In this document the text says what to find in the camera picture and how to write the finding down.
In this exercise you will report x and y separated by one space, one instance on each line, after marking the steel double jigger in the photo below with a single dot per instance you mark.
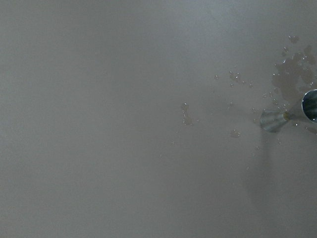
304 110

